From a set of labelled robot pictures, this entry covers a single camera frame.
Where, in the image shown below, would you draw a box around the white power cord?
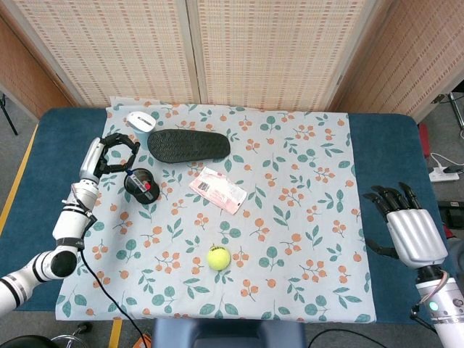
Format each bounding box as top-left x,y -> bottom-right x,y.
429,152 -> 462,171

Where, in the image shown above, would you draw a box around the floral leaf print tablecloth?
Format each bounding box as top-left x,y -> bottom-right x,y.
55,96 -> 378,324

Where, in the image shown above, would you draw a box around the black equipment case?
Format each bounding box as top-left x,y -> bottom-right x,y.
438,200 -> 464,241

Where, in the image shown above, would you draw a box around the metal stand legs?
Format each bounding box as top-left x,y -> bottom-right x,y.
431,91 -> 464,139

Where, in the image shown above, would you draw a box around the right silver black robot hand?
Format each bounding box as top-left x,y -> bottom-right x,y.
362,182 -> 449,271

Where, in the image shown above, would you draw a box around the black rubber slipper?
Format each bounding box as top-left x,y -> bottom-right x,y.
146,128 -> 232,163

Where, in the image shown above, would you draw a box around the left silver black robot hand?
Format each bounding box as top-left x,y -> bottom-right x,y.
78,133 -> 141,182

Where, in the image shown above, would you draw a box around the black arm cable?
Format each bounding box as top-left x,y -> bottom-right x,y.
78,231 -> 155,348

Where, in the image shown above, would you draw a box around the black round cup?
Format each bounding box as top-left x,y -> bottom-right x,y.
123,167 -> 160,204

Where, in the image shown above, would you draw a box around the white computer mouse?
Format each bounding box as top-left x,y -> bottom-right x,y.
125,111 -> 157,133

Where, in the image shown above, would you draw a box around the black tripod leg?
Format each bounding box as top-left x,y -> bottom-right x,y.
0,92 -> 19,136

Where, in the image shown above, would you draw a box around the white power strip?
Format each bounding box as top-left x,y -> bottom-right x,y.
428,166 -> 460,183

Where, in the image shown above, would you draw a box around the pink tissue packet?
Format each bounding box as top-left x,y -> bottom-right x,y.
188,166 -> 248,215

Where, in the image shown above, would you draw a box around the woven bamboo screen panel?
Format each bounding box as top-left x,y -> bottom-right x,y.
329,0 -> 464,123
0,14 -> 75,120
187,0 -> 398,112
3,0 -> 201,108

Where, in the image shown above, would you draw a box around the yellow tennis ball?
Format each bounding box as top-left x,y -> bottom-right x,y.
206,245 -> 231,271

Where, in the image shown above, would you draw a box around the black round stool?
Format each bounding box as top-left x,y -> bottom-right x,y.
0,322 -> 94,348

